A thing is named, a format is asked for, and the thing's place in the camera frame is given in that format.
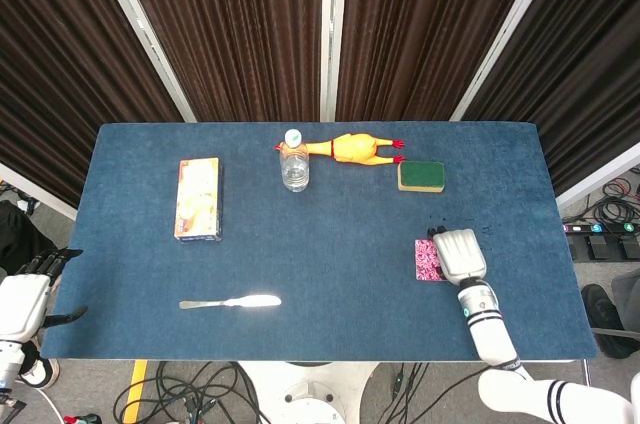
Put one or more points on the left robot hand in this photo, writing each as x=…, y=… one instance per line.
x=22, y=304

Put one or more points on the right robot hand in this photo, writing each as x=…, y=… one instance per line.
x=460, y=254

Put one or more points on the pink patterned card stack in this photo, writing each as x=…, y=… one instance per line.
x=425, y=259

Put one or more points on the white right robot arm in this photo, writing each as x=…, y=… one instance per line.
x=490, y=334

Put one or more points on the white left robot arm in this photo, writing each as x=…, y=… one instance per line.
x=9, y=366

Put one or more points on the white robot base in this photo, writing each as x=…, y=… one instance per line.
x=310, y=389

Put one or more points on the black garment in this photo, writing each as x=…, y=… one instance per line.
x=20, y=239

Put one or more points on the white and black sneaker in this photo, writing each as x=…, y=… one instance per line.
x=40, y=369

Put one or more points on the green and yellow sponge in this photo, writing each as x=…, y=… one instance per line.
x=421, y=174

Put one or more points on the black foot pedal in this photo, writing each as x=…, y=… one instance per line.
x=597, y=247
x=630, y=247

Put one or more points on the black strip with coloured buttons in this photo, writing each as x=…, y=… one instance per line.
x=597, y=228

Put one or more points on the blue table cloth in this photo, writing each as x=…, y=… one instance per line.
x=320, y=254

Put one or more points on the yellow floor tape strip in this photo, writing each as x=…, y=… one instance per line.
x=135, y=394

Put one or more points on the yellow rubber chicken toy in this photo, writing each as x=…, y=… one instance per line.
x=355, y=149

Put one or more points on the clear plastic water bottle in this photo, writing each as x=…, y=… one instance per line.
x=295, y=169

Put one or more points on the blue and yellow tissue box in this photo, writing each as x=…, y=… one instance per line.
x=197, y=199

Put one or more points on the silver table knife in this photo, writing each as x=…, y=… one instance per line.
x=250, y=301

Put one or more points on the brown pleated curtain panel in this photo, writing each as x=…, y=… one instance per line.
x=590, y=69
x=240, y=34
x=410, y=34
x=60, y=69

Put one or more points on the white partition bottom rail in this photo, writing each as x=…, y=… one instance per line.
x=600, y=176
x=35, y=191

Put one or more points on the white partition frame post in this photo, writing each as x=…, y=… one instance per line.
x=334, y=34
x=505, y=34
x=145, y=36

